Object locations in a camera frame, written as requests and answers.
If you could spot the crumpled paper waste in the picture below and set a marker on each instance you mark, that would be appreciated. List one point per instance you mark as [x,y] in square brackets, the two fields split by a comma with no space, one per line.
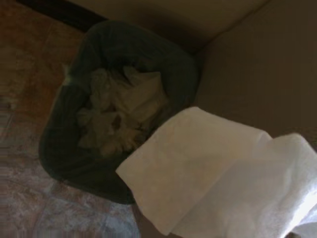
[128,104]

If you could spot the white tissue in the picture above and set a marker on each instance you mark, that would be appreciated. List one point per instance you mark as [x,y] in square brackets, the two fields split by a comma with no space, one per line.
[210,168]

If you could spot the dark baseboard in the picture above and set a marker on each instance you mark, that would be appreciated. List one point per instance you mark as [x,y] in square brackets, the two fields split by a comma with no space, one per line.
[74,18]

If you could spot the trash bin with dark bag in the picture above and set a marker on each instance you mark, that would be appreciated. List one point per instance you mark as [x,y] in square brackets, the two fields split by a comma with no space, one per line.
[74,138]

